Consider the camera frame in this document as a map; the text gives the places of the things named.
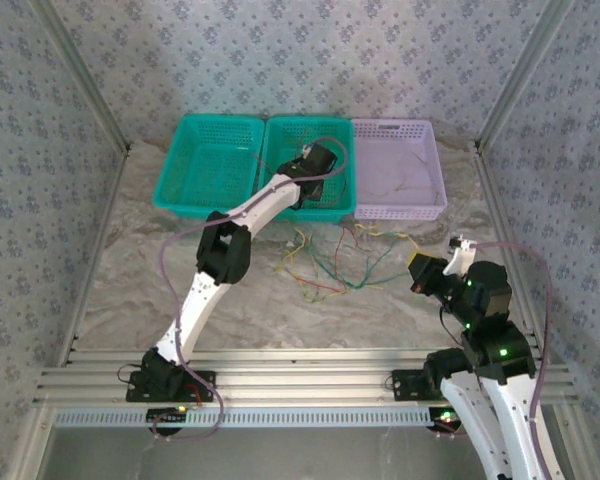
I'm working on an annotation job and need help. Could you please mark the teal perforated plastic basket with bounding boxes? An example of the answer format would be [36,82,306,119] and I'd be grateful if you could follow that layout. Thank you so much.
[255,116,358,225]
[152,113,266,223]

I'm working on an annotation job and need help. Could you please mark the lilac perforated plastic basket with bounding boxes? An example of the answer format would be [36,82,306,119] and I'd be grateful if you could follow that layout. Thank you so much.
[350,118,449,222]

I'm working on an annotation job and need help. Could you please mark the small controller circuit board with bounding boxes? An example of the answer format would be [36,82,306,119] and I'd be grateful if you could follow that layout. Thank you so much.
[431,407,464,435]
[146,405,190,437]

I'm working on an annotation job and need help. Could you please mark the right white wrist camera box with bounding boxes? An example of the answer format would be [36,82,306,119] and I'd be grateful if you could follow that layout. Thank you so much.
[442,234,480,276]

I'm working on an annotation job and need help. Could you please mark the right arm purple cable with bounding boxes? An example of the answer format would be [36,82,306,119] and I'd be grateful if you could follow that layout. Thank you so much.
[472,241,554,480]

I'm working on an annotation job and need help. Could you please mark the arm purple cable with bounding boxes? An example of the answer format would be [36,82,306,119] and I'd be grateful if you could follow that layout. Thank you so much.
[151,138,354,442]
[472,241,554,480]

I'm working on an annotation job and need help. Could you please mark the aluminium table side rail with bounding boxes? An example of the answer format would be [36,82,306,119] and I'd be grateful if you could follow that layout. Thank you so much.
[472,142,554,366]
[57,147,131,369]

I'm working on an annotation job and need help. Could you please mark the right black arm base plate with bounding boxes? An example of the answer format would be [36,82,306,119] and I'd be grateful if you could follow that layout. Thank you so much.
[391,368,449,402]

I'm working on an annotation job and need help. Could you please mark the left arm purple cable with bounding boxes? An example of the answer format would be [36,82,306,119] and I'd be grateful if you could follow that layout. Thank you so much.
[151,138,354,442]

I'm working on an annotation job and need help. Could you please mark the aluminium mounting rail beam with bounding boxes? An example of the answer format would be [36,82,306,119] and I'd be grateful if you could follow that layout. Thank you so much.
[32,347,580,407]

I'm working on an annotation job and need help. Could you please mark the aluminium lower frame leg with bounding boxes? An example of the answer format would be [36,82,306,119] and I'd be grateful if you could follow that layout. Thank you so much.
[552,403,600,480]
[7,405,56,480]

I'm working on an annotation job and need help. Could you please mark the grey slotted cable duct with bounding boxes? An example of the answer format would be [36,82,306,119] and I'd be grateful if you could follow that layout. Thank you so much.
[53,407,461,430]

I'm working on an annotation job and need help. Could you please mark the aluminium frame post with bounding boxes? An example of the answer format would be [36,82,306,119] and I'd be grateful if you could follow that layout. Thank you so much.
[474,0,576,154]
[29,0,132,154]

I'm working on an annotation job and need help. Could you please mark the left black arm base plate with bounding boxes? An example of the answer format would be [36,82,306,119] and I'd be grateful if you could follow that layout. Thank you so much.
[125,369,217,404]

